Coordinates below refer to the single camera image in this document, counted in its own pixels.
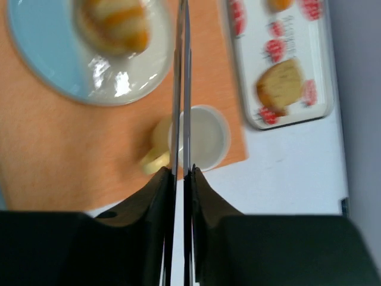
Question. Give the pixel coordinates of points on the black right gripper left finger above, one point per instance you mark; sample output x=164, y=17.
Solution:
x=140, y=224

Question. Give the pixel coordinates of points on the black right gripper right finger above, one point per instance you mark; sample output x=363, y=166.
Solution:
x=208, y=209

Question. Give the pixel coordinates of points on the stainless steel tongs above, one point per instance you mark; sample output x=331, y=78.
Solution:
x=180, y=136

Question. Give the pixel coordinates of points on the striped long bread roll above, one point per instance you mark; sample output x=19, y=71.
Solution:
x=114, y=27

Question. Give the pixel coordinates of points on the brown bread slice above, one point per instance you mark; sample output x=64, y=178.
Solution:
x=280, y=86

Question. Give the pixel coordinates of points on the yellow mug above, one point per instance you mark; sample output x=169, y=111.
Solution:
x=209, y=140

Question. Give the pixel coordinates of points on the orange cloth placemat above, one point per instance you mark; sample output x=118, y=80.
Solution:
x=57, y=154

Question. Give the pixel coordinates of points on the blue label sticker right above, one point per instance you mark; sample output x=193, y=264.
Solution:
x=345, y=207

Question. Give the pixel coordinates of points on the strawberry print serving tray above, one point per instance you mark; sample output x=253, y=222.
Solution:
x=262, y=39

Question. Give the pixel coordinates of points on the plate with leaf design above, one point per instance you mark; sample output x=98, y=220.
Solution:
x=47, y=37

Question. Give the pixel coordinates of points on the round orange bun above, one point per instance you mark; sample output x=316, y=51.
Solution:
x=279, y=5

